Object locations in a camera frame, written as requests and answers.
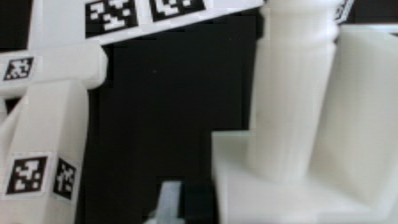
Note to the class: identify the white chair seat plate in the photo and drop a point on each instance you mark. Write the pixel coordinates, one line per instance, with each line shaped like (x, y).
(306, 168)

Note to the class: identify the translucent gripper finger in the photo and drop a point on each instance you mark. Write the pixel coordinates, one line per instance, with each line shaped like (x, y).
(168, 206)

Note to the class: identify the white chair back part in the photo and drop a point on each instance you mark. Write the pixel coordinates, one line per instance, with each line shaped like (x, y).
(47, 77)

